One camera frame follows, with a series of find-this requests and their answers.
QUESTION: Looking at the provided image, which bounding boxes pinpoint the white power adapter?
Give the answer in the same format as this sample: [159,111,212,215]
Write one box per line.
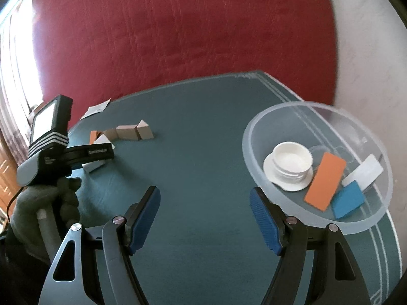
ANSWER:
[82,160,106,174]

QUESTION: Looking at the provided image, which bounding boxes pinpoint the orange block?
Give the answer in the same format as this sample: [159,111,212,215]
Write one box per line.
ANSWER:
[304,152,346,211]
[89,130,103,145]

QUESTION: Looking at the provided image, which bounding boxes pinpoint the beige triangular block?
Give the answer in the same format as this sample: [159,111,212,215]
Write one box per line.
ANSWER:
[137,120,154,140]

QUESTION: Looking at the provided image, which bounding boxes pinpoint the gloved left hand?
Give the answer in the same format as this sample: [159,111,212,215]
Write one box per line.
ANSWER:
[9,178,81,264]

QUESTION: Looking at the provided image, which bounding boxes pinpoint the white square block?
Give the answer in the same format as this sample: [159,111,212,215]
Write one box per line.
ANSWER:
[93,134,115,149]

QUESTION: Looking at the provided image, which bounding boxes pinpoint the small beige block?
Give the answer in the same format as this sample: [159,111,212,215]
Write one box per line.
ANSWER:
[103,128,119,141]

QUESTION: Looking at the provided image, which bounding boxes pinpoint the white paper packet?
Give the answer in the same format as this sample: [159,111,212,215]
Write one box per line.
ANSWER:
[81,98,111,120]

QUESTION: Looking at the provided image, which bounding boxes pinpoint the window with curtain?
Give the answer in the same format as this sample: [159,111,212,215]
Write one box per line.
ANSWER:
[1,0,43,164]

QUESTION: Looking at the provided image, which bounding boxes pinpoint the blue block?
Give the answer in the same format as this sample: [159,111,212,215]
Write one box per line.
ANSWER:
[331,181,365,219]

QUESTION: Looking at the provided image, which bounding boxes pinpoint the beige long block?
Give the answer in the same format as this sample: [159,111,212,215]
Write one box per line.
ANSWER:
[116,125,140,141]

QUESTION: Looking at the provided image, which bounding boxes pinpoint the orange flat block in bowl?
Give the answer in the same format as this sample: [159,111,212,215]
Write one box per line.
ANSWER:
[304,152,346,211]

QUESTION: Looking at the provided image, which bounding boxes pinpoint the white block in bowl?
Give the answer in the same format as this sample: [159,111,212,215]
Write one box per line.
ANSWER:
[341,154,384,191]

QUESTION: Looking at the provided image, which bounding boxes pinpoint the clear plastic bowl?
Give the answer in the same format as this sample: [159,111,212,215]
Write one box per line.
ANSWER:
[242,101,393,235]

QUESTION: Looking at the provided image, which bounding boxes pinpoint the red quilted sofa cover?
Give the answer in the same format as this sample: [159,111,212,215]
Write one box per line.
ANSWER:
[32,0,337,122]

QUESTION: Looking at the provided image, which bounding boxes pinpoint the green table mat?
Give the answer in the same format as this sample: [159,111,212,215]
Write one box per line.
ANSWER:
[69,72,402,304]

